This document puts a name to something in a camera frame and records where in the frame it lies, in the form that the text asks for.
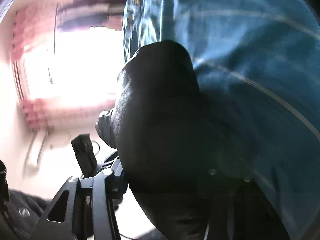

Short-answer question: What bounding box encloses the black leather jacket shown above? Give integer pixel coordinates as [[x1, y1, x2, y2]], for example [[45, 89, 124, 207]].
[[94, 39, 288, 240]]

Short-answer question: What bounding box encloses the blue striped bed cover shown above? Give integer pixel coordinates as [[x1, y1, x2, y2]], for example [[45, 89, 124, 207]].
[[123, 0, 319, 239]]

